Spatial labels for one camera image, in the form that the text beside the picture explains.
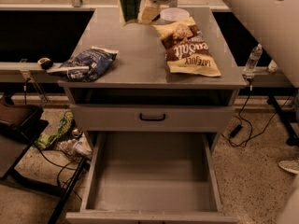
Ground grey drawer cabinet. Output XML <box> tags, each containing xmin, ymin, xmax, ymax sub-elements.
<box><xmin>57</xmin><ymin>7</ymin><xmax>248</xmax><ymax>224</ymax></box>

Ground clear water bottle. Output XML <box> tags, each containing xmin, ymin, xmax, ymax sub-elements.
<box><xmin>244</xmin><ymin>44</ymin><xmax>263</xmax><ymax>73</ymax></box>

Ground white sneaker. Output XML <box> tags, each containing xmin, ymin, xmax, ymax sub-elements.
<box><xmin>278</xmin><ymin>160</ymin><xmax>299</xmax><ymax>175</ymax></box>

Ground blue chip bag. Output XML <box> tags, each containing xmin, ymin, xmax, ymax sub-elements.
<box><xmin>48</xmin><ymin>47</ymin><xmax>119</xmax><ymax>82</ymax></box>

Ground yellow Late July chip bag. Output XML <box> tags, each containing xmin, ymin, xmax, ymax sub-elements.
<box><xmin>154</xmin><ymin>17</ymin><xmax>221</xmax><ymax>77</ymax></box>

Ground closed top drawer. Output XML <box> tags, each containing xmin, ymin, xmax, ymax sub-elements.
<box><xmin>70</xmin><ymin>105</ymin><xmax>235</xmax><ymax>133</ymax></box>

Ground black yellow tape measure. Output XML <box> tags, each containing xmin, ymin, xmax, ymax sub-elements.
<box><xmin>37</xmin><ymin>58</ymin><xmax>53</xmax><ymax>70</ymax></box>

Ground dark side table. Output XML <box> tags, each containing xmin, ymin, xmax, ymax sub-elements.
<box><xmin>0</xmin><ymin>95</ymin><xmax>88</xmax><ymax>224</ymax></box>

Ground green and yellow sponge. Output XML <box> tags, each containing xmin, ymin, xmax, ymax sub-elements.
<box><xmin>119</xmin><ymin>0</ymin><xmax>142</xmax><ymax>26</ymax></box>

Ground black drawer handle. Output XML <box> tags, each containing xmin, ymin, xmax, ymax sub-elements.
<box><xmin>139</xmin><ymin>113</ymin><xmax>166</xmax><ymax>122</ymax></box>

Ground black power cable with adapter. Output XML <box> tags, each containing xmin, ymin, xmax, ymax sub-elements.
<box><xmin>221</xmin><ymin>77</ymin><xmax>293</xmax><ymax>148</ymax></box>

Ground crumpled clear plastic wrap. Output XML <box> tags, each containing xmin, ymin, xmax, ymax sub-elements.
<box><xmin>58</xmin><ymin>137</ymin><xmax>93</xmax><ymax>159</ymax></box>

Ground green snack bag on floor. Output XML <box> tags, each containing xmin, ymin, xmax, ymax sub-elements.
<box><xmin>34</xmin><ymin>111</ymin><xmax>74</xmax><ymax>150</ymax></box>

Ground open middle drawer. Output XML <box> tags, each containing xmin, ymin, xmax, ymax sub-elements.
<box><xmin>66</xmin><ymin>132</ymin><xmax>237</xmax><ymax>224</ymax></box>

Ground black floor cables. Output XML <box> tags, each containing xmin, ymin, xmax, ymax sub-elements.
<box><xmin>31</xmin><ymin>140</ymin><xmax>88</xmax><ymax>201</ymax></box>

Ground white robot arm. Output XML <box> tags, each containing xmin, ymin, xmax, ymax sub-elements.
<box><xmin>192</xmin><ymin>0</ymin><xmax>299</xmax><ymax>88</ymax></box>

